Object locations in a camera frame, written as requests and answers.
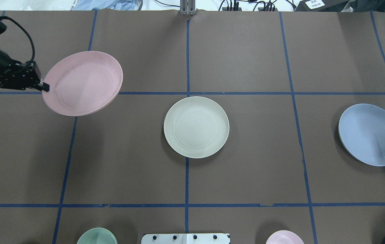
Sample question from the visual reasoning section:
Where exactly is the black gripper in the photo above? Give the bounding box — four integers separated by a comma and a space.
0, 50, 50, 92

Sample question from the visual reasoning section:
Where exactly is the pink plate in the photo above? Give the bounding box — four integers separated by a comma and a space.
42, 51, 123, 117

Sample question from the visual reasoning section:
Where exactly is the blue plate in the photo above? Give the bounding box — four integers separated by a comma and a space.
338, 103, 385, 167

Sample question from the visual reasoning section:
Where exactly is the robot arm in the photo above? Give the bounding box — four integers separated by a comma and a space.
0, 50, 50, 92

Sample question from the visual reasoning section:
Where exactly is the light blue cloth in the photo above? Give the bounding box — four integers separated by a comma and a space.
72, 0, 143, 11

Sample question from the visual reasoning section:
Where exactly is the black box with label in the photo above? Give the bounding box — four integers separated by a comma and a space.
295, 0, 355, 12

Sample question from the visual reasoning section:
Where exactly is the cream plate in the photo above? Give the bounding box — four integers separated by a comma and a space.
163, 96, 230, 159

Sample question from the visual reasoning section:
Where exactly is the green bowl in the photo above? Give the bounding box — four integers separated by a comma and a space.
76, 227, 118, 244

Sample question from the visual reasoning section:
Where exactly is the pink bowl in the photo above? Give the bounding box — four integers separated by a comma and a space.
265, 230, 304, 244

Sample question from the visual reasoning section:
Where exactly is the aluminium frame post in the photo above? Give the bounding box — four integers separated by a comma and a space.
180, 0, 197, 16

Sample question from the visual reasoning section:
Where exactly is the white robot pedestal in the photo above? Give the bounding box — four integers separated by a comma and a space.
141, 233, 231, 244

